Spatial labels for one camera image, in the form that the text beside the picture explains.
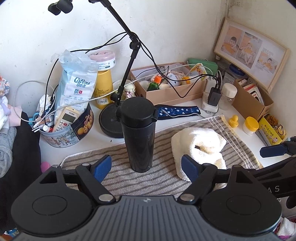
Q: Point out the small doll figurine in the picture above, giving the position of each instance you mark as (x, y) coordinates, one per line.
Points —
(130, 91)

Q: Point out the green bottle orange cap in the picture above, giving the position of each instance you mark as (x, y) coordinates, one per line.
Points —
(153, 86)

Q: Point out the blue dotted slipper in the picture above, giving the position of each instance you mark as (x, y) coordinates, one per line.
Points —
(178, 111)

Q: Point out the white tissue pack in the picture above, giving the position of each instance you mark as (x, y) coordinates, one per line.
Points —
(77, 88)

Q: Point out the clear bottle white cap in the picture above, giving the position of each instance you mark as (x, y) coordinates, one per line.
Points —
(229, 90)

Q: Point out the white fluffy towel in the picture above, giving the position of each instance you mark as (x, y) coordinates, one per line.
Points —
(196, 139)

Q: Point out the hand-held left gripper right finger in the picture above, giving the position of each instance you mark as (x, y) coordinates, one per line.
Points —
(188, 167)

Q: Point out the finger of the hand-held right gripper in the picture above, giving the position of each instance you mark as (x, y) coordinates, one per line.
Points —
(274, 151)

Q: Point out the black charger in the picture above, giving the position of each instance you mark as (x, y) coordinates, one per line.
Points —
(214, 97)

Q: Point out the white round toy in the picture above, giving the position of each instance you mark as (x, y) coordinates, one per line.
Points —
(175, 78)

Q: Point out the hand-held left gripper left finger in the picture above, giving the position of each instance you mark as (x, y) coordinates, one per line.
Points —
(103, 167)

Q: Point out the white remote control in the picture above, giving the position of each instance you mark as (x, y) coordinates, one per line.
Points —
(67, 117)

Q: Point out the black articulated stand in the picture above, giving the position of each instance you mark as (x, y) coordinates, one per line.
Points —
(108, 120)

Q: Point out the printed packet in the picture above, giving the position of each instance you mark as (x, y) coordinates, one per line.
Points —
(198, 70)

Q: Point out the white floral cloth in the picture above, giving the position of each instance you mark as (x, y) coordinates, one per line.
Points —
(3, 115)

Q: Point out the small cardboard box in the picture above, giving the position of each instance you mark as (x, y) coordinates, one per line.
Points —
(247, 104)

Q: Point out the wooden photo frame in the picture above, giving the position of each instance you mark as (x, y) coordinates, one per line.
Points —
(252, 51)

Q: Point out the blue lidded jar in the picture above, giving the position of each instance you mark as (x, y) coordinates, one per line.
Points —
(235, 70)

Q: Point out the colourful floral cloth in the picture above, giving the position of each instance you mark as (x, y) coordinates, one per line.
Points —
(4, 84)

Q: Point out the yellow rubber duck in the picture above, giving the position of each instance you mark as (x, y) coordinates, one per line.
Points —
(233, 121)

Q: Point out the grey cloth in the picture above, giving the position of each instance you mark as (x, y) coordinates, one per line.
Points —
(7, 150)

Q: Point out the round cookie tin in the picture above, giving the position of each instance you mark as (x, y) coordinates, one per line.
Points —
(78, 129)

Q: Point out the pink cloth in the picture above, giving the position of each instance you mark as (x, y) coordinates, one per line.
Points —
(15, 117)

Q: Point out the long cardboard box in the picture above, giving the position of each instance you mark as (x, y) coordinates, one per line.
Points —
(168, 92)

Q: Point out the black cloth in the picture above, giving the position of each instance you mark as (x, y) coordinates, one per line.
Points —
(20, 162)

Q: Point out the green box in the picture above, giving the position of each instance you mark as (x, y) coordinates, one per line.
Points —
(210, 66)

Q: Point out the grey striped towel mat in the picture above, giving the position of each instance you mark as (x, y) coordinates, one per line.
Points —
(166, 171)

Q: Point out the small jar yellow lid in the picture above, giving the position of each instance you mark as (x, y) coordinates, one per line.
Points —
(251, 125)

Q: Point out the yellow printed box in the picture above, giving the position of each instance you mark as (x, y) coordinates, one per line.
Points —
(271, 129)

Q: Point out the white power strip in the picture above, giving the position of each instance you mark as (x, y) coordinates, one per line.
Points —
(205, 105)

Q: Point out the yellow canister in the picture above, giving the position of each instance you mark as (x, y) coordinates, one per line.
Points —
(104, 85)

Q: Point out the pink object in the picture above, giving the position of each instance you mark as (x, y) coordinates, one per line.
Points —
(45, 166)

